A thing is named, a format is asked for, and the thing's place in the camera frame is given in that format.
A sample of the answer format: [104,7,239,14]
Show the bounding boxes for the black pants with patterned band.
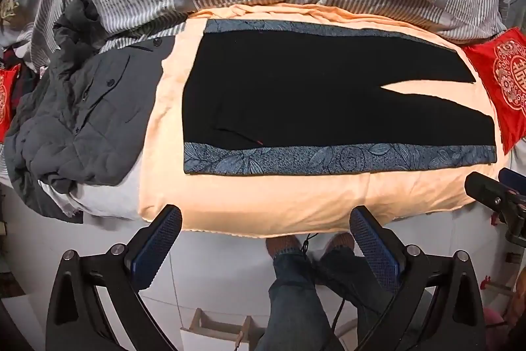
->
[182,19,497,175]

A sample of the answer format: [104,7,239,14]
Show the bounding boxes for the person's legs in jeans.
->
[256,233,392,351]

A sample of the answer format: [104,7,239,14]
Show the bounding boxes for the red embroidered cushion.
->
[463,28,526,154]

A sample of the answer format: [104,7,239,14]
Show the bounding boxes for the wooden stool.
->
[180,308,266,351]

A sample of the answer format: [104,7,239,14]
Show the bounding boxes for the peach orange blanket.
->
[138,3,507,239]

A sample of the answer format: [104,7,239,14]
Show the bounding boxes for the dark grey jacket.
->
[4,0,175,224]

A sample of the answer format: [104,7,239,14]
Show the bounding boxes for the red cushion at left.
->
[0,63,20,142]

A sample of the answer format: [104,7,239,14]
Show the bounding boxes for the black cable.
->
[299,232,350,351]

